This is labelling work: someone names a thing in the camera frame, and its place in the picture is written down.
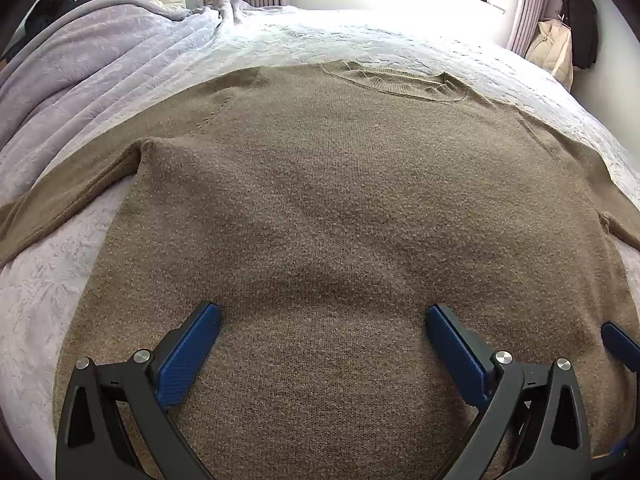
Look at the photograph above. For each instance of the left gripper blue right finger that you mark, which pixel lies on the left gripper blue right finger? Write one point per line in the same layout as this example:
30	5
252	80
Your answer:
540	406

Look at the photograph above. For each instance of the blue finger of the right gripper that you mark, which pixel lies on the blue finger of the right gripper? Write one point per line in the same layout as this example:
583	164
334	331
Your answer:
621	345

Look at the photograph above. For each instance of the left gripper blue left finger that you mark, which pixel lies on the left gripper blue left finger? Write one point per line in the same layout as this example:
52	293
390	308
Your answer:
93	441

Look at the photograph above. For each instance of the brown knit sweater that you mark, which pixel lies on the brown knit sweater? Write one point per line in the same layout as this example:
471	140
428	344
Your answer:
324	208

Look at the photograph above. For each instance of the dark clothes pile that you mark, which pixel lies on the dark clothes pile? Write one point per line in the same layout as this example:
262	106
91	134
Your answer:
44	13

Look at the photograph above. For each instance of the beige hanging bag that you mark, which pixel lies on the beige hanging bag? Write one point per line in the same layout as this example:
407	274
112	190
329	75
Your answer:
552	50

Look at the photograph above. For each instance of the black hanging bag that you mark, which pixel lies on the black hanging bag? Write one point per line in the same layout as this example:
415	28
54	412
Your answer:
581	17

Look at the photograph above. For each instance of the purple fleece blanket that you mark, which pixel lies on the purple fleece blanket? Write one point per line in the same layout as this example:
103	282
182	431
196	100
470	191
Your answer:
94	67

